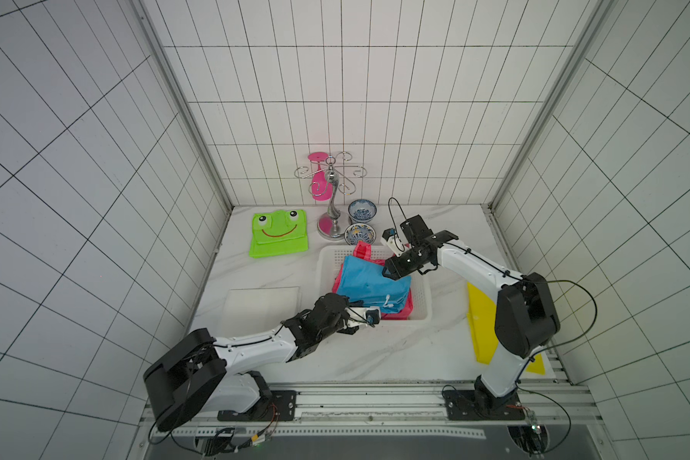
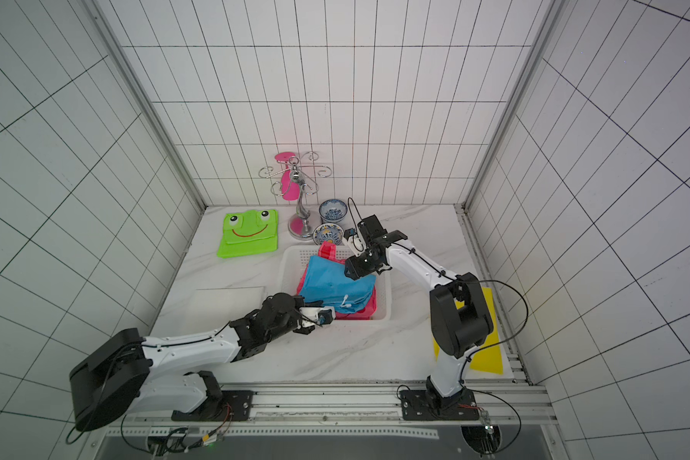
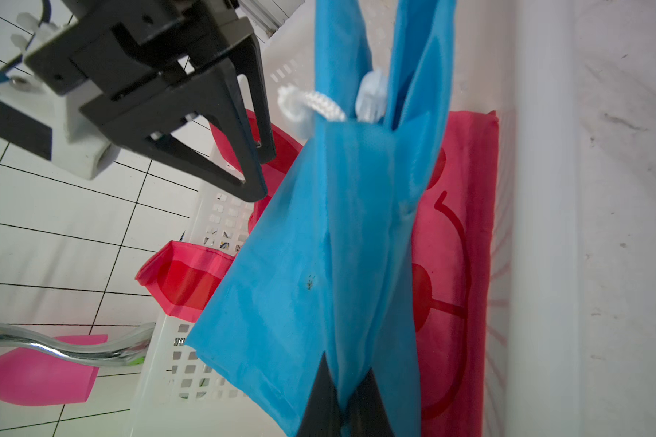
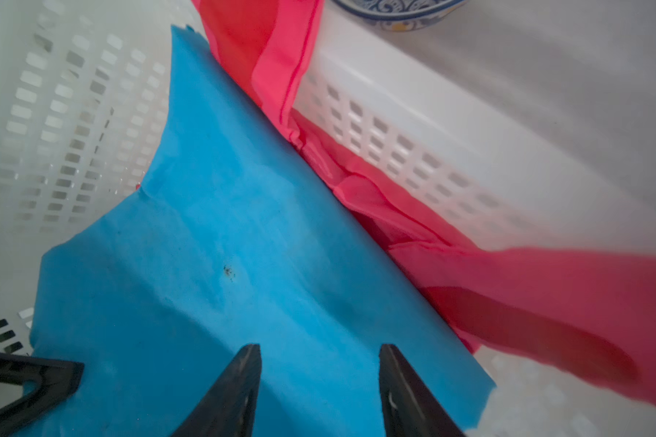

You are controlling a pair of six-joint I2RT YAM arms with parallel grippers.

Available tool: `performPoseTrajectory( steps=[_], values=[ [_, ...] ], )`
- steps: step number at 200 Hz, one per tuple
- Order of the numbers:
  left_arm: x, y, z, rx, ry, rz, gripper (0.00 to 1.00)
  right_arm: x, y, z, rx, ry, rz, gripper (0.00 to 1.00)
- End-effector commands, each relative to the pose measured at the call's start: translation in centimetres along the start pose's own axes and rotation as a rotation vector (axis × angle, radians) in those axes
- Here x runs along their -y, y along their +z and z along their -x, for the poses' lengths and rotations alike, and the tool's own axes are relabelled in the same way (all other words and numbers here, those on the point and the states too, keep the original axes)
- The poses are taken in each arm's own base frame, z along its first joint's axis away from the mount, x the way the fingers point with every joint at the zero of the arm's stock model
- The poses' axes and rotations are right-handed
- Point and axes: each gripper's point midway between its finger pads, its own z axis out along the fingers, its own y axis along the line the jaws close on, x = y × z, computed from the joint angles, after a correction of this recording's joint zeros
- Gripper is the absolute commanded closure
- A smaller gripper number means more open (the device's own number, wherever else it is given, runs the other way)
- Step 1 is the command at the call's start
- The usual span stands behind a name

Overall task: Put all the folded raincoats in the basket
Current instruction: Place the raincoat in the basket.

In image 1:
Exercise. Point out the electronics wiring bundle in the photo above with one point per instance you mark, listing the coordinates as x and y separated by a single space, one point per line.
236 443

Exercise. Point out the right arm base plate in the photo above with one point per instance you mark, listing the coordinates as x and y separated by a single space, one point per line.
477 405

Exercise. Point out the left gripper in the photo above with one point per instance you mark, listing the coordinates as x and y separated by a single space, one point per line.
346 331

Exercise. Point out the yellow raincoat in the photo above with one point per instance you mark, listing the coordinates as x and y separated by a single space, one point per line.
482 321

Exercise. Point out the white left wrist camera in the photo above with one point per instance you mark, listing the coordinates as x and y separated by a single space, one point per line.
368 316

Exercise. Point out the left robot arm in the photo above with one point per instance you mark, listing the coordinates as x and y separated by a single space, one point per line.
205 373

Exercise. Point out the blue raincoat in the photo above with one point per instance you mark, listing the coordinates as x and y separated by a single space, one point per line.
362 281

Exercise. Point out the white plastic perforated basket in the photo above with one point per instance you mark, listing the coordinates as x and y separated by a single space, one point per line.
329 263

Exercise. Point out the blue patterned ceramic cup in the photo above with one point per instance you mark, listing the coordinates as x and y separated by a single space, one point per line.
360 232

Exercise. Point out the white raincoat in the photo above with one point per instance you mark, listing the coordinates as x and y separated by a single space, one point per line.
254 311

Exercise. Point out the aluminium mounting rail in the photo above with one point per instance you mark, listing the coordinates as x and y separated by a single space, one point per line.
409 410

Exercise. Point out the blue patterned ceramic bowl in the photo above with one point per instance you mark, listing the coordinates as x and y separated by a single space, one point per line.
362 211

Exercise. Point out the silver wire cup stand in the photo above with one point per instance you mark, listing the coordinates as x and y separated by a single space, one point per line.
333 169

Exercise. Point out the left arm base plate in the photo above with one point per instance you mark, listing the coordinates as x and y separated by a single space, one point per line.
278 405

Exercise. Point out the pink wine glass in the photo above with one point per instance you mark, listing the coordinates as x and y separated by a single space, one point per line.
320 181

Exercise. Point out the pink bunny raincoat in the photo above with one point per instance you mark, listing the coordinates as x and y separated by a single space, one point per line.
365 252

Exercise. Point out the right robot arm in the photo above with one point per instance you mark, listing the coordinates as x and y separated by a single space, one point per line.
525 318

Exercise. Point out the green frog raincoat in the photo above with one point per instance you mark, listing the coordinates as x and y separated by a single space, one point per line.
279 233

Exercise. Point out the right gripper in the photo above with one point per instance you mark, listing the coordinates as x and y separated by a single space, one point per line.
406 263

